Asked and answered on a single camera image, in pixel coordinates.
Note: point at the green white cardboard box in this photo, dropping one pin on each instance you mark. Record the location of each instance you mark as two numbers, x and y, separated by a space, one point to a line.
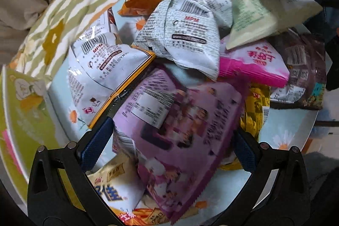
31 122

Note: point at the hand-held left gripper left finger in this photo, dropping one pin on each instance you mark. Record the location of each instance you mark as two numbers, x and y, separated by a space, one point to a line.
96 142

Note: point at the white brown-cornered snack packet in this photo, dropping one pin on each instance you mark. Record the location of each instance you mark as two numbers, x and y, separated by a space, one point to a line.
98 27

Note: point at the pale green snack packet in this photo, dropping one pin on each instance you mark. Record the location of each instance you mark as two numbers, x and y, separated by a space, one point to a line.
251 16

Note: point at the white table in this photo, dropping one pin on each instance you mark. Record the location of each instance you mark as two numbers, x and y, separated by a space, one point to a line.
296 162

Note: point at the purple snack packet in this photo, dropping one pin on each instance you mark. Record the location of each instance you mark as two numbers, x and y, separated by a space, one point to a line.
185 136

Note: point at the light blue daisy tablecloth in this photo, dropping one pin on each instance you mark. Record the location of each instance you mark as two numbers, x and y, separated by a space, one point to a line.
288 125

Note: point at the green floral striped blanket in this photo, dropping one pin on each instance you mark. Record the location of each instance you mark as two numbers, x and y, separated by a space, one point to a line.
66 3

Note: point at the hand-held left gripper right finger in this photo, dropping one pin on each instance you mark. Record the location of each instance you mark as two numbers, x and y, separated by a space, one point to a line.
246 150

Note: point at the pink white snack packet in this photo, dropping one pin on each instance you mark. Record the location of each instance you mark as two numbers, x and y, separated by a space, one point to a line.
254 61

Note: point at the white yellow-edged snack packet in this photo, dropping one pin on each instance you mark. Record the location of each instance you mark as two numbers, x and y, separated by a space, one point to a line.
106 69

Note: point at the orange striped snack packet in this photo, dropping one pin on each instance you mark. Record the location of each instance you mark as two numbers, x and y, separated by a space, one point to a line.
148 218

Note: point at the dark brown snack packet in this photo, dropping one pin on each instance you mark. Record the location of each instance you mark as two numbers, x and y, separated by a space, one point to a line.
304 69

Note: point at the gold yellow snack packet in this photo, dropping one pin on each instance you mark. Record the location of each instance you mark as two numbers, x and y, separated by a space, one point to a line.
257 109

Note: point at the cream snack packet blue print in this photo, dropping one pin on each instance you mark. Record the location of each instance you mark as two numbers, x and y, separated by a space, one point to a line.
114 183

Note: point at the grey fuzzy rug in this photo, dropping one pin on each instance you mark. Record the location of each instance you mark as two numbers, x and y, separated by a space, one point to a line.
323 165

